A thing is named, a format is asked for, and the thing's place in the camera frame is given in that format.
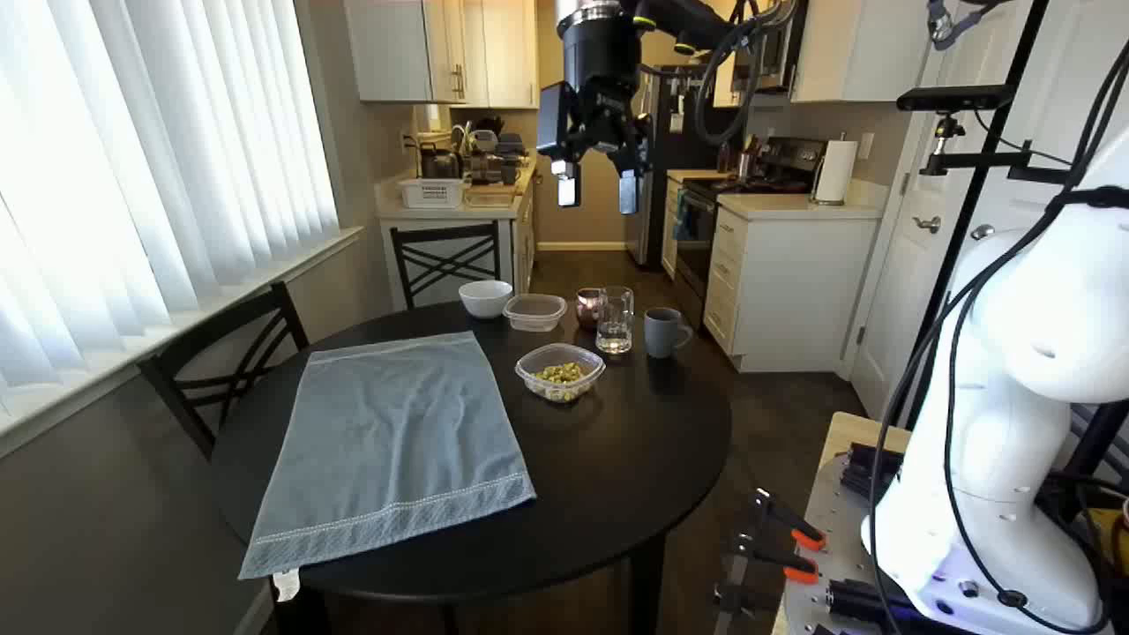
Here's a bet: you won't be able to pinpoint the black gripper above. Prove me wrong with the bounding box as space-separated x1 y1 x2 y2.
546 4 654 221

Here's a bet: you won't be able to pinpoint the light wooden robot base board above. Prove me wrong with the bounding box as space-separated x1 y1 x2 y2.
768 410 919 635

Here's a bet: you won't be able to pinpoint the small white bowl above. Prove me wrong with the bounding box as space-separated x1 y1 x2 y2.
454 279 514 321

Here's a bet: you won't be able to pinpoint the yellow wrapped candy pile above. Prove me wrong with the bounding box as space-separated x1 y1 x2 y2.
537 361 589 388

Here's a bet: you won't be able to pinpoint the clear plastic candy container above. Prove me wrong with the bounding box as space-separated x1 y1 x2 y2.
511 339 611 405

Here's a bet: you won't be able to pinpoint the black refrigerator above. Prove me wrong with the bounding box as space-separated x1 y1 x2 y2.
620 65 718 271

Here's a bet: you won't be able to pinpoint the white kitchen counter unit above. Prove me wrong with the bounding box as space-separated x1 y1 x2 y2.
370 154 544 312

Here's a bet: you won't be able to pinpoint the black kitchen stove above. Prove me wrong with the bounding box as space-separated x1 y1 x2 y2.
658 133 825 296

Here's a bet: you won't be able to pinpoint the dark countertop appliances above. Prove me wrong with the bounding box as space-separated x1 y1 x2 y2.
401 102 532 191

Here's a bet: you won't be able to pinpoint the patterned metal cup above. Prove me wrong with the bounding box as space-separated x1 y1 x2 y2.
572 281 614 336

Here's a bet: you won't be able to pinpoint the empty clear plastic container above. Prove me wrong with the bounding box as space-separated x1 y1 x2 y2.
502 288 572 336

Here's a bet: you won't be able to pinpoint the clear glass mug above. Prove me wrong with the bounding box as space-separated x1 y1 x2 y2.
594 286 640 361

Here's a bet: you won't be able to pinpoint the grey ceramic mug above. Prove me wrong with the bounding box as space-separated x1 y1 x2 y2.
642 305 696 365

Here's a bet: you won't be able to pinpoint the clear plastic bin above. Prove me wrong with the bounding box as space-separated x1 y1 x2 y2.
397 172 471 217

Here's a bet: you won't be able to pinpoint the black chair with cross back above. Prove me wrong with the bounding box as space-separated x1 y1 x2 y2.
388 220 508 313
139 279 312 463

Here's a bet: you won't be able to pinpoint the white base cabinet with drawers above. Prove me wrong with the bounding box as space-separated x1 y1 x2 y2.
701 189 888 378

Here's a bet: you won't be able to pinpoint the black microwave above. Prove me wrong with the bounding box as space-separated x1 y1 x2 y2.
732 0 812 99

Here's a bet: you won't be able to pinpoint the white paper towel roll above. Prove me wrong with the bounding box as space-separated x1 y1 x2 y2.
812 137 863 210

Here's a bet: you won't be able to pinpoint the white upper cabinet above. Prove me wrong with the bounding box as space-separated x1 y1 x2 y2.
786 0 935 106

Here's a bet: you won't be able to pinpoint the white panel door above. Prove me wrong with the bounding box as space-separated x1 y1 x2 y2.
842 0 1129 423

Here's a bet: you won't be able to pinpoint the light blue towel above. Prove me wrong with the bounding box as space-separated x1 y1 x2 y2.
238 327 540 608

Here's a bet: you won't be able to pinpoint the black power box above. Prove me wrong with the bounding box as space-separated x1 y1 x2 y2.
838 438 910 504

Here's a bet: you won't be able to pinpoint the dark wooden table leg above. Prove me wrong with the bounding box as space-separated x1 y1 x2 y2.
625 533 669 635

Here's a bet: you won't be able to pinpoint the white window sill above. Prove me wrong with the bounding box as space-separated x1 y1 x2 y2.
0 221 368 463

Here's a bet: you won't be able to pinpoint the white vertical window blinds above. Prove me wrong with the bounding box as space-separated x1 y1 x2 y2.
0 0 346 394

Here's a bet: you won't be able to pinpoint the cream upper wall cabinet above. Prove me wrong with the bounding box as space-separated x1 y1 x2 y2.
344 0 544 112

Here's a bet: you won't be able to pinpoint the black camera stand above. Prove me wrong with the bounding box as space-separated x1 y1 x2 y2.
887 0 1129 559

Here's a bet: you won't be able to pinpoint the orange handled black clamp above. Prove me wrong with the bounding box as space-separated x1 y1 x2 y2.
747 483 831 559
732 531 825 591

